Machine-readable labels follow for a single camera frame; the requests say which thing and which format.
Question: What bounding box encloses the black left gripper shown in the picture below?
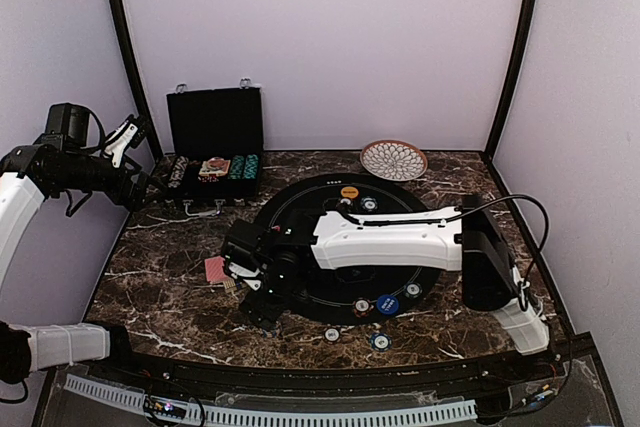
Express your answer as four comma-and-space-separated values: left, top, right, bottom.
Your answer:
54, 151, 166, 212

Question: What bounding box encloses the red playing card deck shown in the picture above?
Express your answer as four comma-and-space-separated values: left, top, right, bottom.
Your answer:
204, 256, 236, 291

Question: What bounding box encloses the brown white chip stack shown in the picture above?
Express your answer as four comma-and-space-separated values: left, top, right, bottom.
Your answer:
324, 328, 341, 343

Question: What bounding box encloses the blue small blind button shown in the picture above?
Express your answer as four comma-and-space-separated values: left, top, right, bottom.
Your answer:
376, 294, 400, 316

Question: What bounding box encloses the orange big blind button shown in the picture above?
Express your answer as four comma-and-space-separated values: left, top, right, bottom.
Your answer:
340, 186, 359, 200

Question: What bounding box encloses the single blue chip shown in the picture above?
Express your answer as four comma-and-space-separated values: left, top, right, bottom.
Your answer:
360, 196, 378, 212

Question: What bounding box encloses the blue white chip stack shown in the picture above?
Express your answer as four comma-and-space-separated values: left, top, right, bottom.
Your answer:
261, 327, 280, 338

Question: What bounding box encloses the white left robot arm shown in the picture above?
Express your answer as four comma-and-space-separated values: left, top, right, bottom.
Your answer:
1, 103, 149, 384

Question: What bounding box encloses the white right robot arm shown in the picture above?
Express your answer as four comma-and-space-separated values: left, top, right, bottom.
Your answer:
222, 202, 550, 381

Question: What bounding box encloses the round black poker mat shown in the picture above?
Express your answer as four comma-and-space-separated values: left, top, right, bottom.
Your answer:
254, 173, 440, 325

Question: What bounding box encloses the green chip row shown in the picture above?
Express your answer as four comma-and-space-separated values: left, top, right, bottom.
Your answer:
228, 155, 245, 180

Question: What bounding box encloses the teal chip row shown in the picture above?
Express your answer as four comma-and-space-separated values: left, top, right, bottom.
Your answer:
242, 154, 260, 180

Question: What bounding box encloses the boxed card deck in case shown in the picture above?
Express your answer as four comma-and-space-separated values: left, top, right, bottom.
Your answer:
198, 157, 231, 181

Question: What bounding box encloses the black poker chip case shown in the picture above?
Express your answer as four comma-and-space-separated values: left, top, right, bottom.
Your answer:
167, 86, 264, 211

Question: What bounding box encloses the patterned ceramic plate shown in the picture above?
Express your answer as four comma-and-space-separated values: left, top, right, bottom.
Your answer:
360, 140, 428, 182

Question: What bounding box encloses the left black frame post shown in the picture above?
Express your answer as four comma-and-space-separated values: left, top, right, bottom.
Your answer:
108, 0, 163, 161

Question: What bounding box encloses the black frame post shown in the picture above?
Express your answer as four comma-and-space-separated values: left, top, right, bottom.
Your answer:
484, 0, 536, 162
108, 0, 163, 161

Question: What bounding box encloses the white slotted cable duct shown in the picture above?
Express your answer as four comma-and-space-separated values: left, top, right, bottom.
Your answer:
64, 374, 477, 427

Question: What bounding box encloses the right black frame post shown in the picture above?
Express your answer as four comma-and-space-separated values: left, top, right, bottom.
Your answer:
484, 0, 536, 162

